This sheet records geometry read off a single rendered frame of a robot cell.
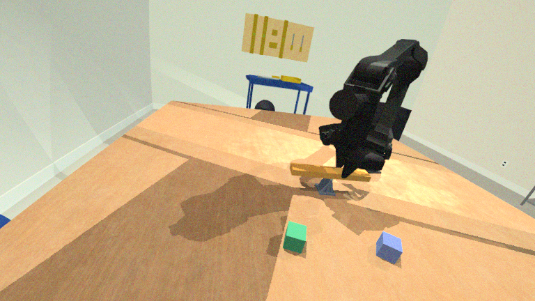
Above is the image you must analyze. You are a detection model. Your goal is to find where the orange bar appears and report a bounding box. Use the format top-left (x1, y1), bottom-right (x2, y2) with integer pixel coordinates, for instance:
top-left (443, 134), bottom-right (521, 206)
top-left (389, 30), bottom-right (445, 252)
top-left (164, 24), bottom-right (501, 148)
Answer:
top-left (290, 163), bottom-right (371, 182)

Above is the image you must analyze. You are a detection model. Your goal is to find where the green cube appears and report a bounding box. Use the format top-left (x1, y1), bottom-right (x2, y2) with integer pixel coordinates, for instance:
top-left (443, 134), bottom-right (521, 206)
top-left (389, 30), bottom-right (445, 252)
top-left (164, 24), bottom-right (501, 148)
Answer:
top-left (283, 221), bottom-right (307, 254)

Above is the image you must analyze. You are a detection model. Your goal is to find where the blue rectangular block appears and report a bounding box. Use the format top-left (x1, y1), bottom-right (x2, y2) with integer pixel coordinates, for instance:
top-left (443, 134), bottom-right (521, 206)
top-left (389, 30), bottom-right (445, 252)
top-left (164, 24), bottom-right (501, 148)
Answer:
top-left (375, 231), bottom-right (403, 264)

